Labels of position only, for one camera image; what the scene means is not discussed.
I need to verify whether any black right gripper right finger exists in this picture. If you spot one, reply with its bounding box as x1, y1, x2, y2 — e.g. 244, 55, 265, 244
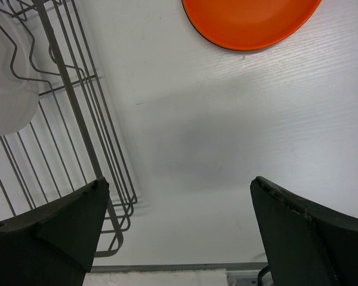
250, 176, 358, 285

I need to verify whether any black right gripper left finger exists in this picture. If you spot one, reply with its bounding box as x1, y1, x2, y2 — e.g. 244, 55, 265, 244
0, 177, 109, 285

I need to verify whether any orange plate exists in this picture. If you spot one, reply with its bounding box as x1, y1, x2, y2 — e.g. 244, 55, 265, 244
181, 0, 321, 51

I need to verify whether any dark rimmed white plate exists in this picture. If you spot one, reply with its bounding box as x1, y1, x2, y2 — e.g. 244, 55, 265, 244
0, 22, 39, 136

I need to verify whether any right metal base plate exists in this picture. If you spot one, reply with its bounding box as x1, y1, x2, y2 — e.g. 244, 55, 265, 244
227, 269, 274, 286

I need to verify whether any wire dish rack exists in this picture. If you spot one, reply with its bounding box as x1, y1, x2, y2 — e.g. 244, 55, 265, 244
0, 1, 138, 257

